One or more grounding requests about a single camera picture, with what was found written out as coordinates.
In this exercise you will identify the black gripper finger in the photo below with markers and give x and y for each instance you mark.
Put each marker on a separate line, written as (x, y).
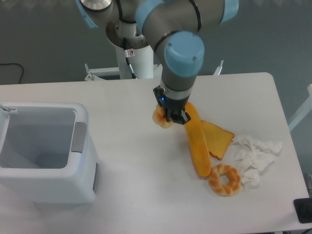
(159, 94)
(177, 115)

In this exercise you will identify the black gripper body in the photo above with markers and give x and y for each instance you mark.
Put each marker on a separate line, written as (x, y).
(174, 103)

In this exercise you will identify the round knotted bread roll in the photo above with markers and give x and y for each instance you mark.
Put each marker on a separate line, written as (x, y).
(159, 118)

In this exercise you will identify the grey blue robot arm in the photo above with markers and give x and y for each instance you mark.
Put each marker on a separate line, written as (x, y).
(170, 29)

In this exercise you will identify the toast bread slice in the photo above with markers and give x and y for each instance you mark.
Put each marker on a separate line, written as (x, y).
(217, 139)

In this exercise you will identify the long orange baguette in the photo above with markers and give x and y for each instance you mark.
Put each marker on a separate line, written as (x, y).
(197, 141)

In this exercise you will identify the crumpled white tissue paper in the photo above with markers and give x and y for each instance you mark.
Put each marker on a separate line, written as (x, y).
(254, 157)

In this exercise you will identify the white plastic bin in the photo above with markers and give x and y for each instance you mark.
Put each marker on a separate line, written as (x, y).
(46, 152)

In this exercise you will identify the black device at edge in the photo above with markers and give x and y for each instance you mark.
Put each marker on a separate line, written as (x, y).
(303, 208)

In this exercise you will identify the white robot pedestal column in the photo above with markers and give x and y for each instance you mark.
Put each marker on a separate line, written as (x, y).
(137, 61)

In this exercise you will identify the white metal base frame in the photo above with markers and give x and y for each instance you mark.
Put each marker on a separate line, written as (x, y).
(113, 73)

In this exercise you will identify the ring shaped braided bread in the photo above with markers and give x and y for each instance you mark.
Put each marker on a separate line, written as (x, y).
(224, 180)

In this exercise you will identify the white frame at right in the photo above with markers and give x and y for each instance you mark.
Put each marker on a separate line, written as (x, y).
(302, 111)

